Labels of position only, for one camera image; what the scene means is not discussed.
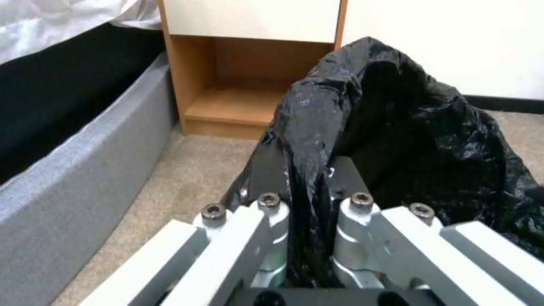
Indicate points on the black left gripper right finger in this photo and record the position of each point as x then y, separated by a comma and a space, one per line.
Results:
399, 242

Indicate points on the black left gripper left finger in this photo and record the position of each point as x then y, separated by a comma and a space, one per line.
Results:
221, 242

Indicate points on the black plastic trash bag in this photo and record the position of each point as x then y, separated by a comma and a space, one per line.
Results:
395, 118

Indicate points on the wooden bedside cabinet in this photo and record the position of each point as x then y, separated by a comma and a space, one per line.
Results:
238, 70

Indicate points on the black mattress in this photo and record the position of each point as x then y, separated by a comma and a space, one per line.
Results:
68, 102

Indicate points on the white bed sheet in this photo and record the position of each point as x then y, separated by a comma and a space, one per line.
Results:
51, 19

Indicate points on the grey fabric bed frame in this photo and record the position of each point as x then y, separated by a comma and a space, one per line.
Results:
85, 153

